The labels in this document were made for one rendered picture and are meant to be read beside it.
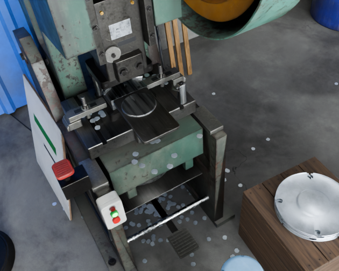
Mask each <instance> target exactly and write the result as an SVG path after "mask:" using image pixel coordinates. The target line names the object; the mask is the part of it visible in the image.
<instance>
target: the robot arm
mask: <svg viewBox="0 0 339 271"><path fill-rule="evenodd" d="M221 271H263V269H262V267H261V265H260V264H259V263H258V262H257V261H256V260H255V259H253V258H251V257H249V256H246V255H237V256H233V257H231V258H230V259H228V260H227V261H226V262H225V263H224V264H223V266H222V268H221Z"/></svg>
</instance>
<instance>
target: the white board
mask: <svg viewBox="0 0 339 271"><path fill-rule="evenodd" d="M23 81H24V87H25V93H26V100H27V106H28V110H29V116H30V123H31V129H32V135H33V142H34V148H35V152H36V158H37V162H38V164H39V166H40V168H41V170H42V171H43V173H44V175H45V176H46V178H47V180H48V182H49V184H50V185H51V187H52V189H53V191H54V193H55V194H56V196H57V198H58V200H59V202H60V204H61V205H62V207H63V209H64V211H65V213H66V214H67V216H68V218H69V220H72V212H71V206H70V200H66V198H65V196H64V193H63V191H62V189H61V187H60V185H59V182H58V180H57V178H56V177H55V175H54V173H53V170H52V165H53V164H54V163H56V162H58V161H61V160H63V159H66V152H65V141H64V137H63V135H62V133H61V131H60V129H59V127H58V125H57V123H56V122H55V120H54V118H53V116H52V114H51V112H50V110H49V109H48V107H47V106H46V104H45V103H44V101H43V100H42V99H41V97H40V96H39V94H38V93H37V91H36V90H35V88H34V86H33V85H32V83H31V82H30V80H29V79H28V78H27V76H26V75H25V74H23Z"/></svg>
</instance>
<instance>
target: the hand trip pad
mask: <svg viewBox="0 0 339 271"><path fill-rule="evenodd" d="M52 170H53V173H54V175H55V177H56V178H57V179H58V180H63V179H65V178H67V177H69V176H72V175H73V174H74V168H73V166H72V164H71V162H70V161H69V160H68V159H63V160H61V161H58V162H56V163H54V164H53V165H52Z"/></svg>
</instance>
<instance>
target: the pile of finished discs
mask: <svg viewBox="0 0 339 271"><path fill-rule="evenodd" d="M274 208H275V211H276V214H277V217H278V218H279V220H280V222H281V223H283V226H284V227H285V228H287V229H288V230H289V231H290V232H292V233H293V234H295V235H296V236H298V237H300V238H303V239H306V240H310V241H330V240H333V239H336V238H338V236H339V183H338V182H336V181H335V180H333V179H331V178H329V177H327V176H324V175H321V174H317V173H313V174H310V175H309V173H297V174H294V175H291V176H289V177H287V178H286V179H284V180H283V181H282V182H281V184H280V185H279V186H278V188H277V191H276V194H275V198H274Z"/></svg>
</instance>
